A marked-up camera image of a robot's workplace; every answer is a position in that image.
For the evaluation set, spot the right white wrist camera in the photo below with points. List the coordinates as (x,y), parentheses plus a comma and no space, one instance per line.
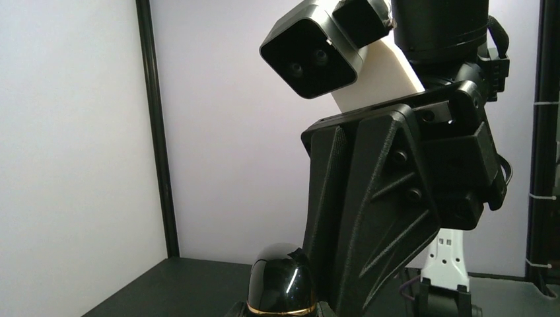
(341,48)

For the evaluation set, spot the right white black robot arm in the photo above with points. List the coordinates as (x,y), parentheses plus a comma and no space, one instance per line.
(446,34)

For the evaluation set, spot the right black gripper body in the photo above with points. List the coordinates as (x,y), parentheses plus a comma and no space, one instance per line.
(432,151)

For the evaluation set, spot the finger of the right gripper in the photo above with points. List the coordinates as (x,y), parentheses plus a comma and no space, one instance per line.
(334,206)
(388,215)

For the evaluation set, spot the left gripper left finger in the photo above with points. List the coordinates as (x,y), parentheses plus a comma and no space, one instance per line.
(238,309)

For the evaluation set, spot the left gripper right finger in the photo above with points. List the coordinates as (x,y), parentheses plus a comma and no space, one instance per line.
(324,310)

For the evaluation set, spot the black corner post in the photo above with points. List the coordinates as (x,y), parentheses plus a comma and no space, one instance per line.
(541,198)
(148,48)

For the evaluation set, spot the left black corner post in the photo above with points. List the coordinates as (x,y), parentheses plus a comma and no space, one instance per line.
(148,48)

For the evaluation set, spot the black gold charging case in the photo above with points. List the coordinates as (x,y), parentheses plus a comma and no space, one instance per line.
(281,283)

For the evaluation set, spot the right black corner post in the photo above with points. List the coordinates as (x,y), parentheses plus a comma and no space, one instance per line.
(541,198)

